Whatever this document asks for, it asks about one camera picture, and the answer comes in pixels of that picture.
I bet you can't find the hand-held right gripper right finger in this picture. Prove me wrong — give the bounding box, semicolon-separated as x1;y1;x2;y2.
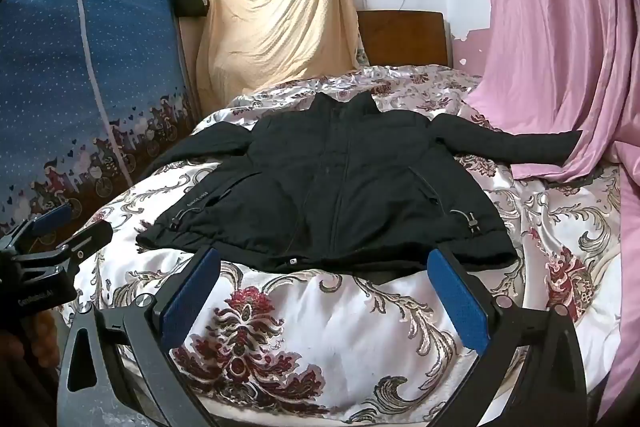
427;244;588;427

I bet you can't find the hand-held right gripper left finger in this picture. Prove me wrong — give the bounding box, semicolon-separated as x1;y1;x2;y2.
57;246;223;427

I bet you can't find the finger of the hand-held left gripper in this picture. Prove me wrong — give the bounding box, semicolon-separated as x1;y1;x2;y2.
42;221;114;273
0;204;72;253

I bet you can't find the black padded jacket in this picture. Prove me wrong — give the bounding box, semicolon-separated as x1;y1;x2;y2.
136;91;583;273

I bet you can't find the floral satin bedspread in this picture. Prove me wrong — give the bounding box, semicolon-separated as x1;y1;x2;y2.
60;64;623;425

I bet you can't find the blue dotted fabric wardrobe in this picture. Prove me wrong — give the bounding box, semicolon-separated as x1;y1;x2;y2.
0;0;201;238

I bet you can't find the pink curtain cloth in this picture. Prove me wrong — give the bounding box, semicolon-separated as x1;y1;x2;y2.
452;0;640;423

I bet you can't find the brown wooden headboard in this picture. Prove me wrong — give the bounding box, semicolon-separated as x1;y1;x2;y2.
356;9;453;68

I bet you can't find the beige hanging cloth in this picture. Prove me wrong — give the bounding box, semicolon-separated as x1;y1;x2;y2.
196;0;362;115

